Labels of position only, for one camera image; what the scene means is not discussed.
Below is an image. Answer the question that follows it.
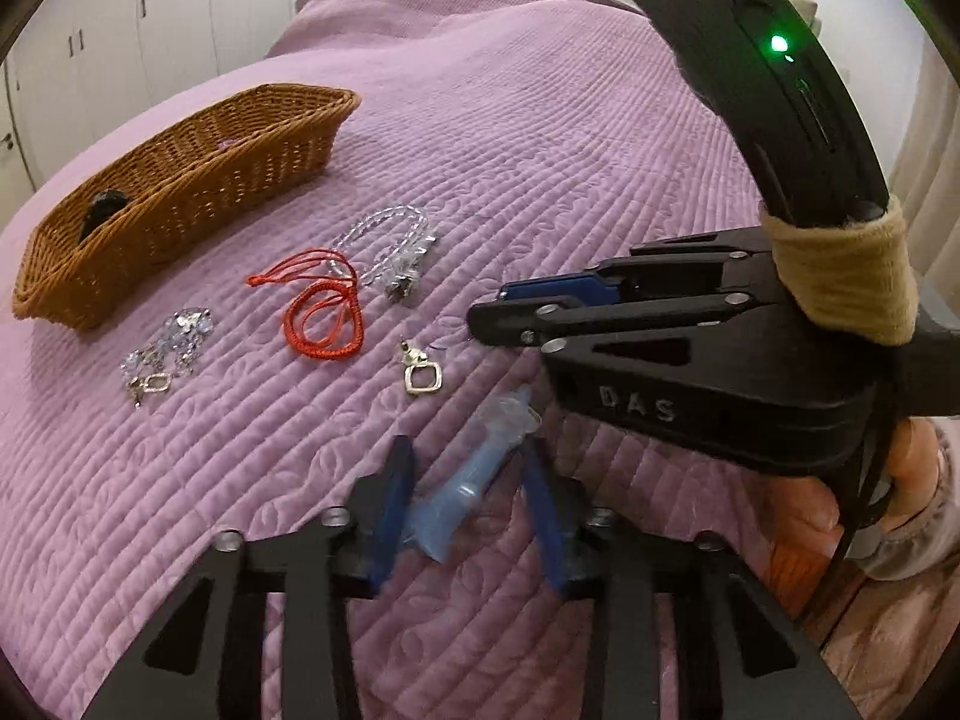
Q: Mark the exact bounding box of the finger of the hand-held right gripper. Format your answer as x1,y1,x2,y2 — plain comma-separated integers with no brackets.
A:
466,286,785,352
499,229,777,305

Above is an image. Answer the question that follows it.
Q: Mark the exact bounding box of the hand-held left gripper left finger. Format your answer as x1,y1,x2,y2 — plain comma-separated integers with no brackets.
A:
82,433,417,720

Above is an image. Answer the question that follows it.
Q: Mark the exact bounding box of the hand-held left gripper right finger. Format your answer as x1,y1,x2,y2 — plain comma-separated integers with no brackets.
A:
521,439,863,720

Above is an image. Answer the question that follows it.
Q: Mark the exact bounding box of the blue item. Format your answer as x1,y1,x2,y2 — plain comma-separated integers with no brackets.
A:
405,386,545,563

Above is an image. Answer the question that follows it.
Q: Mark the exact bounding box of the silver square earring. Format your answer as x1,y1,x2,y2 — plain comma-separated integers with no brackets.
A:
397,339,448,397

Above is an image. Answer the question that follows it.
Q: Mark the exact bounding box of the silver charm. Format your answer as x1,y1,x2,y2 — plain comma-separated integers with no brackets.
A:
379,259,425,307

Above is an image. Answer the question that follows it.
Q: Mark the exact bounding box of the clear crystal bead bracelet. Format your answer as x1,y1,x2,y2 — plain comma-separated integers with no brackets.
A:
328,206,440,290

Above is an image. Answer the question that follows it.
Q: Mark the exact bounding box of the red cord necklace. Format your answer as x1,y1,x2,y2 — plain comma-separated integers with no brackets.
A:
247,253,367,362

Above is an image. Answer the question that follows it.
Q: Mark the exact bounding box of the silver jewelry cluster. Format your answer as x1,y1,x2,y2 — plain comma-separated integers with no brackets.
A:
120,305,218,410

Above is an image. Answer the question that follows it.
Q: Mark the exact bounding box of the brown wicker basket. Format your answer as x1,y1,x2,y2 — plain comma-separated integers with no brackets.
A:
11,84,361,331

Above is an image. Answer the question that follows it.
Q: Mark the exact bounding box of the black bracelet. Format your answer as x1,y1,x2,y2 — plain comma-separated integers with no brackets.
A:
79,191,132,242

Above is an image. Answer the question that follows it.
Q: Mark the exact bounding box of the person's right hand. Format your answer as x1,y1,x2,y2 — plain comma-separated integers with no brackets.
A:
885,416,960,524

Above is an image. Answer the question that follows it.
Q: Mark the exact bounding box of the pink quilted bed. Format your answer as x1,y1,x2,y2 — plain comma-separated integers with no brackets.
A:
0,0,923,720

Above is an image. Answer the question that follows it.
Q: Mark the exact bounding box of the white wardrobe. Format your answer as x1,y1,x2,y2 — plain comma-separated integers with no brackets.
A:
0,0,391,196

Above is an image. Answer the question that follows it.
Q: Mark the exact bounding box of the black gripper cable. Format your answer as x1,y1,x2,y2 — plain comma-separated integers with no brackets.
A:
844,356,905,567

